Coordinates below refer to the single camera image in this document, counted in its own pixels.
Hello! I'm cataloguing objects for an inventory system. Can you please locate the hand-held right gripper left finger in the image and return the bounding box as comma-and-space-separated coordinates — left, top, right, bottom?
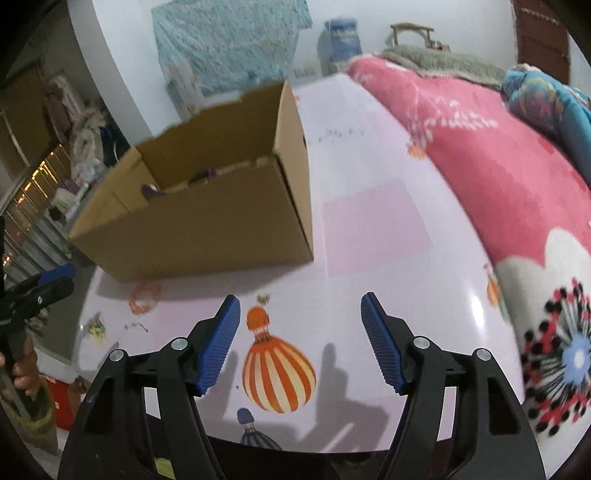
58, 294, 242, 480

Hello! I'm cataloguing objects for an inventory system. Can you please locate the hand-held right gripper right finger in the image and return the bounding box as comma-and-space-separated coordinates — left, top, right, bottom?
360, 292, 548, 480

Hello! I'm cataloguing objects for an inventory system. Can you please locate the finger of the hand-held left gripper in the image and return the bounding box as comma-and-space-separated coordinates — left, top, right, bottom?
0, 277, 75, 326
7, 264, 76, 298

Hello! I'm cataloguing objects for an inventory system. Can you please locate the brown cardboard box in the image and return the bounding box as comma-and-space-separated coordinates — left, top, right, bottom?
68, 79, 315, 283

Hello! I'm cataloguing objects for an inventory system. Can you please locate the person's left forearm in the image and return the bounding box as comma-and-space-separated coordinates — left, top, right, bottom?
0, 392, 58, 455

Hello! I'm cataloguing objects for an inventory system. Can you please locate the person's left hand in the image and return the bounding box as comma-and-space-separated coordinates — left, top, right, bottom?
10, 342, 41, 400

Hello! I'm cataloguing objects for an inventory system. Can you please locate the colourful folded paper piece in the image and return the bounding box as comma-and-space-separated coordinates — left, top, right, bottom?
85, 313, 108, 340

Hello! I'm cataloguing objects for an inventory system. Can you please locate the metal railing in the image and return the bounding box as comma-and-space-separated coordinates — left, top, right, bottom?
0, 143, 79, 278

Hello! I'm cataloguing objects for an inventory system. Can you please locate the white bag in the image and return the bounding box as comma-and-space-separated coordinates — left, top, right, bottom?
53, 187, 81, 213

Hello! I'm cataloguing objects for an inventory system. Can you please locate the red box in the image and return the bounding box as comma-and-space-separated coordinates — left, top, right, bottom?
46, 378, 90, 430

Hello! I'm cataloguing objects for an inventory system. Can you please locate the pile of light clothes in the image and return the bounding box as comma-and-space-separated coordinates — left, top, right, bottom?
69, 108, 121, 185

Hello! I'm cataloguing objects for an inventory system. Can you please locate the hanging pink garment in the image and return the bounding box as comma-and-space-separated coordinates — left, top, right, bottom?
41, 76, 86, 132

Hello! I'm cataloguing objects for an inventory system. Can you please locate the pink floral blanket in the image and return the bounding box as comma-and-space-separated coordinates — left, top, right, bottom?
346, 54, 591, 437

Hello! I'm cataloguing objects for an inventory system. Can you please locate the grey fuzzy blanket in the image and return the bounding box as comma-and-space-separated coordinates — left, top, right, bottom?
379, 44, 509, 86

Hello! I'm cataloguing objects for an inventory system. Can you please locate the blue patterned quilt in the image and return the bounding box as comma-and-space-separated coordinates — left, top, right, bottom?
501, 65, 591, 185

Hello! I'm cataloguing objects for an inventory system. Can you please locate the blue water dispenser bottle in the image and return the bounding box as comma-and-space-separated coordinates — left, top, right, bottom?
316, 17, 360, 75

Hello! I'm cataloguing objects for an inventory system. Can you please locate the wooden chair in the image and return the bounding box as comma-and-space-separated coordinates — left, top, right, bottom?
390, 22, 435, 49

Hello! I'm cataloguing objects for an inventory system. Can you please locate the brown wooden door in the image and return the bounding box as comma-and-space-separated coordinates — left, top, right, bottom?
512, 0, 571, 86

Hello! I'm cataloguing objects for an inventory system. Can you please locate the orange pink bead bracelet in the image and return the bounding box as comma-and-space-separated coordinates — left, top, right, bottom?
128, 281, 162, 315

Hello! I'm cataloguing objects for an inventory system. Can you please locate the teal patterned wall cloth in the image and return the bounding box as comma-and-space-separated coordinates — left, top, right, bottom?
151, 0, 311, 97

